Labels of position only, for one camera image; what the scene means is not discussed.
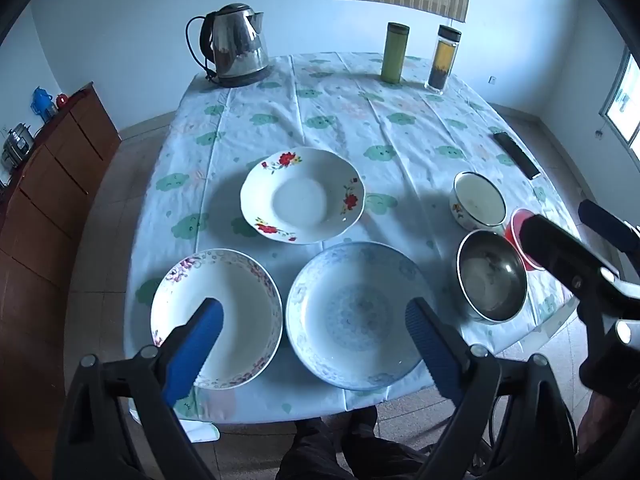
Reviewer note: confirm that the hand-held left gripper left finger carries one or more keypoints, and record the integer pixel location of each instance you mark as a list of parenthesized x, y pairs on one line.
[(197, 345)]

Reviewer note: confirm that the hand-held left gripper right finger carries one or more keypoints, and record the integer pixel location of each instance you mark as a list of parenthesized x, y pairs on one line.
[(432, 347)]

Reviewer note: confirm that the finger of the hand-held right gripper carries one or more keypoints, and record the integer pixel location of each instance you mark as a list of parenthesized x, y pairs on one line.
[(607, 225), (560, 255)]

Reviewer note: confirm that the red bowl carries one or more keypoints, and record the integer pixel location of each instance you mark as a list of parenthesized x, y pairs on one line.
[(514, 230)]

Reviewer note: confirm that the purple flower white plate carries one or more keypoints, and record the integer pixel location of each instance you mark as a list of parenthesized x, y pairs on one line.
[(245, 310)]

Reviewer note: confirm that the stainless steel bowl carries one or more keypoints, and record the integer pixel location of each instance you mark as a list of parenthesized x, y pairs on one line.
[(490, 280)]

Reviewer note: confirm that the blue patterned plate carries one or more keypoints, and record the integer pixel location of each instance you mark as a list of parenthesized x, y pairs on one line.
[(350, 310)]

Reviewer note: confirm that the white enamel bowl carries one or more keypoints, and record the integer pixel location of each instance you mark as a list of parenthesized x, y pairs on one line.
[(477, 200)]

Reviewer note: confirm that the red flower white plate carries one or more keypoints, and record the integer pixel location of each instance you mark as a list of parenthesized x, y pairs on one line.
[(302, 200)]

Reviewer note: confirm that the black remote control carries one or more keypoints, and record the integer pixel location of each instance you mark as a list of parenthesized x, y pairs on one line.
[(517, 156)]

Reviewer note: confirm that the window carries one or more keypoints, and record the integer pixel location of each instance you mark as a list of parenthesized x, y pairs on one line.
[(625, 105)]

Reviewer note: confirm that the brown wooden cabinet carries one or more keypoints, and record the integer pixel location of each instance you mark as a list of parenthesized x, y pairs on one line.
[(50, 200)]

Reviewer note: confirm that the glass tea bottle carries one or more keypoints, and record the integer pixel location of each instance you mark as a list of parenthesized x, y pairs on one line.
[(442, 60)]

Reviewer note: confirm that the green cloud print tablecloth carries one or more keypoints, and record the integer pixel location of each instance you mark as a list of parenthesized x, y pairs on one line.
[(340, 110)]

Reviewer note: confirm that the green thermos bottle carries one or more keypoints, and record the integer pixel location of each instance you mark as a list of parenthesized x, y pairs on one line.
[(395, 55)]

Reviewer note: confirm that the silver rice cooker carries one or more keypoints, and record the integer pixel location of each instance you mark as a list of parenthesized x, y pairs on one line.
[(17, 147)]

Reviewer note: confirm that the small red container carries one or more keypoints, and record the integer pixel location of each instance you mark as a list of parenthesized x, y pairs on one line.
[(61, 101)]

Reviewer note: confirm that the blue plastic jug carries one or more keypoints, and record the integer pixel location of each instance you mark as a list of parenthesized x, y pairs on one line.
[(42, 102)]

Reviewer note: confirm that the stainless steel electric kettle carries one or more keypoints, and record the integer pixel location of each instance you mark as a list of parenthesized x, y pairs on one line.
[(235, 45)]

